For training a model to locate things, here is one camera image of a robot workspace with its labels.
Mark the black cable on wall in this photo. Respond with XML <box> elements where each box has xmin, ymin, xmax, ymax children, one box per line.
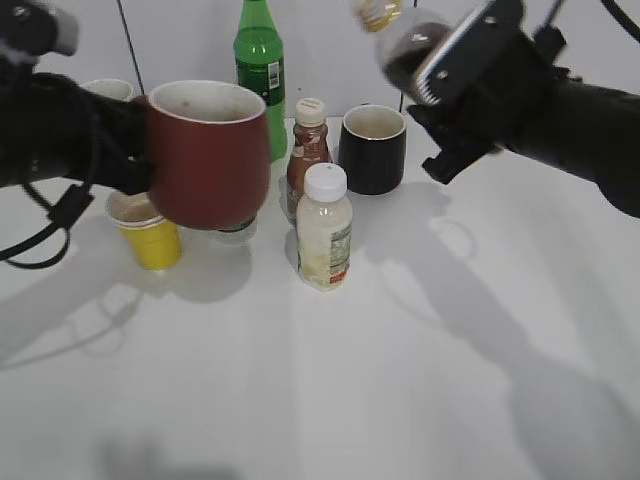
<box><xmin>115</xmin><ymin>0</ymin><xmax>146</xmax><ymax>97</ymax></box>

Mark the white milky drink bottle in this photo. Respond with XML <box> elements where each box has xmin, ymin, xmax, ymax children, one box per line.
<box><xmin>296</xmin><ymin>163</ymin><xmax>353</xmax><ymax>291</ymax></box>

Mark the white ceramic mug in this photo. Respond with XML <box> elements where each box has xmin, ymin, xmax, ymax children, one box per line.
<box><xmin>81</xmin><ymin>79</ymin><xmax>134</xmax><ymax>101</ymax></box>

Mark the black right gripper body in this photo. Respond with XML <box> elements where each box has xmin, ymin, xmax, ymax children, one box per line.
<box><xmin>409</xmin><ymin>1</ymin><xmax>566</xmax><ymax>185</ymax></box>

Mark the green soda bottle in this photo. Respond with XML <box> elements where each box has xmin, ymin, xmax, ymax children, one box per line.
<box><xmin>233</xmin><ymin>1</ymin><xmax>288</xmax><ymax>161</ymax></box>

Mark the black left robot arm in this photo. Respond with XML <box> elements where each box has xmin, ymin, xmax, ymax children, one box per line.
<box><xmin>1</xmin><ymin>1</ymin><xmax>154</xmax><ymax>194</ymax></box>

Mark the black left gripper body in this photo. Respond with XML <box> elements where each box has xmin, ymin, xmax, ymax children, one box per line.
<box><xmin>29</xmin><ymin>73</ymin><xmax>154</xmax><ymax>195</ymax></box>

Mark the clear water bottle green label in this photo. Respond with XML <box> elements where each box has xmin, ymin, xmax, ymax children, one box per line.
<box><xmin>212</xmin><ymin>216</ymin><xmax>257</xmax><ymax>245</ymax></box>

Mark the black ceramic mug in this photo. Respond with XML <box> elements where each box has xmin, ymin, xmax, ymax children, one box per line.
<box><xmin>337</xmin><ymin>104</ymin><xmax>407</xmax><ymax>196</ymax></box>

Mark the brown coffee drink bottle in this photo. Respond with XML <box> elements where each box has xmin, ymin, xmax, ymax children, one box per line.
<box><xmin>286</xmin><ymin>97</ymin><xmax>332</xmax><ymax>224</ymax></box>

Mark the yellow paper cup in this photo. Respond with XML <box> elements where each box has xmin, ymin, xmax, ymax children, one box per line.
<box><xmin>105</xmin><ymin>191</ymin><xmax>183</xmax><ymax>271</ymax></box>

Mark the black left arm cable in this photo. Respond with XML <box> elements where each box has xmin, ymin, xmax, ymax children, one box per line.
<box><xmin>0</xmin><ymin>119</ymin><xmax>96</xmax><ymax>268</ymax></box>

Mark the red ceramic mug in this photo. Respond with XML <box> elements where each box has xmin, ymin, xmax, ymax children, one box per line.
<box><xmin>143</xmin><ymin>80</ymin><xmax>271</xmax><ymax>231</ymax></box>

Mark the cola bottle red label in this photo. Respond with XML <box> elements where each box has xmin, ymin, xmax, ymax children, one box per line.
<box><xmin>351</xmin><ymin>0</ymin><xmax>451</xmax><ymax>96</ymax></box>

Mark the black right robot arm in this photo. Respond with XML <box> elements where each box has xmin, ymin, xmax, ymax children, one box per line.
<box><xmin>408</xmin><ymin>1</ymin><xmax>639</xmax><ymax>217</ymax></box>

